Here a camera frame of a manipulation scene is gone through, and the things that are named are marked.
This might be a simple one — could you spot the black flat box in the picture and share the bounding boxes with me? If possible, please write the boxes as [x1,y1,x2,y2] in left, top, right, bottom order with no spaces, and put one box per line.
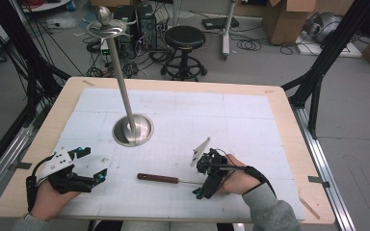
[201,16,241,31]

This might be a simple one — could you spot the white gridded mat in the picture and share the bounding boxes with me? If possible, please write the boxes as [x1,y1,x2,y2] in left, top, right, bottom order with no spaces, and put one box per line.
[56,88,306,222]

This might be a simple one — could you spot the black computer tower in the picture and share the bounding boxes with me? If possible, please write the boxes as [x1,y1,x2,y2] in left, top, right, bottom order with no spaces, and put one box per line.
[136,3,159,52]

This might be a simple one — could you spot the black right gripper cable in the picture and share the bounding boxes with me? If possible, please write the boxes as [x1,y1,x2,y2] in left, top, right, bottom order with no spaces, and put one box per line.
[200,148,278,198]

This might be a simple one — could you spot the large open cardboard box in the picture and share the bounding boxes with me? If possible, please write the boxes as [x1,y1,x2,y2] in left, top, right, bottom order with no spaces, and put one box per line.
[261,0,318,46]

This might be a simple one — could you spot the person's left hand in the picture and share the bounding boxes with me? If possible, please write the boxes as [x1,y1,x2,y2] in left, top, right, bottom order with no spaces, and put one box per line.
[30,180,82,222]

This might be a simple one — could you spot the black round stool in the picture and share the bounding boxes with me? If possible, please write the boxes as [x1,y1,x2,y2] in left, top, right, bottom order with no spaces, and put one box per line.
[159,25,208,82]

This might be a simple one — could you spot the thin wooden stick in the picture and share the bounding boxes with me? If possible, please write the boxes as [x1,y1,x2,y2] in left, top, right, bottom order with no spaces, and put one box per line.
[298,196,321,221]

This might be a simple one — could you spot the coiled black cable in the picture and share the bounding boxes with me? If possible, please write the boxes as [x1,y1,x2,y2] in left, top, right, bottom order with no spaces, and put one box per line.
[236,38,262,52]

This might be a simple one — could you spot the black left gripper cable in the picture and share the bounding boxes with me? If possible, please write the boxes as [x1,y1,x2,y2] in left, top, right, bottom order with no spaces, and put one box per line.
[25,153,57,214]

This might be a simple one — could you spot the metal ladle with brown handle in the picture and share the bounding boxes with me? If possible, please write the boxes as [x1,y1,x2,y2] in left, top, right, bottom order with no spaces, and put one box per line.
[137,172,206,187]

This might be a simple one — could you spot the white round table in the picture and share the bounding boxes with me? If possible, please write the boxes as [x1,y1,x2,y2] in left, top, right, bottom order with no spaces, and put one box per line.
[20,0,72,13]

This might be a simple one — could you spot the person's right hand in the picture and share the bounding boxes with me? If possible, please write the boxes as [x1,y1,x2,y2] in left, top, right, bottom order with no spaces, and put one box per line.
[220,153,262,196]

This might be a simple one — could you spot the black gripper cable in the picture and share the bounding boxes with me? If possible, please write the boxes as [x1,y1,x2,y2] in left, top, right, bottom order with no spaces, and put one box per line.
[200,148,278,198]
[25,153,57,214]

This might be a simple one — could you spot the black metal frame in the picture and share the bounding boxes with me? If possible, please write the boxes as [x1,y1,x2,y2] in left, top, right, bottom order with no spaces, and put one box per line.
[281,0,370,140]
[0,0,72,184]

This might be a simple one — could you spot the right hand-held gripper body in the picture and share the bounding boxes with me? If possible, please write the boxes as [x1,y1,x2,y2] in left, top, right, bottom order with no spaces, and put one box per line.
[189,137,230,184]

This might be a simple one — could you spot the aluminium rail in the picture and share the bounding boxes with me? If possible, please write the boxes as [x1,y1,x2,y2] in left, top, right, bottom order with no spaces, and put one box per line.
[292,105,357,231]
[0,125,36,211]

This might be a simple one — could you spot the black tape piece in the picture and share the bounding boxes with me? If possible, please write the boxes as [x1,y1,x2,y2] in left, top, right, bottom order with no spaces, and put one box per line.
[8,162,33,171]
[307,175,331,189]

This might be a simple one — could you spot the white stand pole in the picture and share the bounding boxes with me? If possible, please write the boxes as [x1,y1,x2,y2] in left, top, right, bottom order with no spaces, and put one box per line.
[221,0,238,62]

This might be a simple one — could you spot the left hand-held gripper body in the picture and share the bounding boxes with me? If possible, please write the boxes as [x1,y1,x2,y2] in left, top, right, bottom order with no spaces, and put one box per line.
[38,147,94,194]

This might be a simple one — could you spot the grey round device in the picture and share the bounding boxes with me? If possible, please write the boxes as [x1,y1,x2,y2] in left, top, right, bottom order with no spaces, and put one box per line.
[304,12,344,45]

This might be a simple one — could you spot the tall metal utensil stand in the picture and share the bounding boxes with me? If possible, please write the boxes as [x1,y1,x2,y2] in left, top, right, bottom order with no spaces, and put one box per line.
[86,5,155,148]

